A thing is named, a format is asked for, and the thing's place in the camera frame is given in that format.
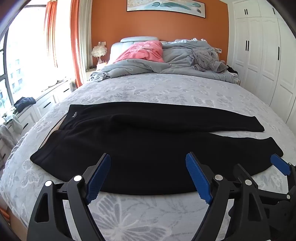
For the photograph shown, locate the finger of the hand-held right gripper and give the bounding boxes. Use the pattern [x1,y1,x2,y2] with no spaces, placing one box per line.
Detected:
[233,163,292,205]
[270,153,296,180]

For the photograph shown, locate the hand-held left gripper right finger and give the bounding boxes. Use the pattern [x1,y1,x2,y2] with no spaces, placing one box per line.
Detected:
[186,152,271,241]

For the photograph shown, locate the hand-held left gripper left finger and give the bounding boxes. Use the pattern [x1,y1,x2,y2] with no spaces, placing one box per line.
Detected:
[27,153,111,241]

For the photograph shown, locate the black pants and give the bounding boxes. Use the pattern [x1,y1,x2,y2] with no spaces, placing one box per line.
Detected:
[30,104,284,196]

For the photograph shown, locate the white window seat cabinet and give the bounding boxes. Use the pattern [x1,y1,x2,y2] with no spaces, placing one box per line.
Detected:
[0,79,77,149]

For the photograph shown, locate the bed with grey butterfly bedspread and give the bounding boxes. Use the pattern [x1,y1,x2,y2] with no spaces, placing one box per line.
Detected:
[0,71,296,241]

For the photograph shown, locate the pale cloth pile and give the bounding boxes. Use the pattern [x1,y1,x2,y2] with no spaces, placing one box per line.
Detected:
[0,112,23,149]

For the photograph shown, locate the dark blue clothing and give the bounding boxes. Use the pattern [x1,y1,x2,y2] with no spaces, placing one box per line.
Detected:
[14,97,37,113]

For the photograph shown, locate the white wardrobe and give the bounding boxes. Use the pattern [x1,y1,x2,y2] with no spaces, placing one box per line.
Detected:
[228,0,296,124]

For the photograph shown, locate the grey crumpled garment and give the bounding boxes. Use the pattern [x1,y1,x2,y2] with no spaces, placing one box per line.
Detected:
[190,47,229,73]

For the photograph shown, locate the grey duvet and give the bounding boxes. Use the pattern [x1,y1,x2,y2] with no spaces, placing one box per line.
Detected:
[89,38,238,82]

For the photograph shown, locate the white feather lamp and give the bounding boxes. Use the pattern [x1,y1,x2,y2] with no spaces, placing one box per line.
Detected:
[91,45,108,65]

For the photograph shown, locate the light blue padded headboard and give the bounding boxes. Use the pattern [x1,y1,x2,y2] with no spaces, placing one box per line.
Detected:
[109,36,167,64]

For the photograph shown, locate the pink pillow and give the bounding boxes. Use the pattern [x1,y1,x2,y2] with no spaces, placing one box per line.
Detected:
[113,40,165,63]

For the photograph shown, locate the orange curtain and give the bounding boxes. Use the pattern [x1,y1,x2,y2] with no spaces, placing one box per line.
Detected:
[45,0,57,68]
[70,0,84,88]

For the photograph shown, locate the large window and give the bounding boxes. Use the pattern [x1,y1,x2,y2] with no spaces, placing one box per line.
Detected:
[0,7,77,112]

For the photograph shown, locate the beige curtain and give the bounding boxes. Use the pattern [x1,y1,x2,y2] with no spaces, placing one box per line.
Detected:
[80,0,93,81]

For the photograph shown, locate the framed wall painting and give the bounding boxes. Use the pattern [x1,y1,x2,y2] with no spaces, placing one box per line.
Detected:
[126,0,206,18]

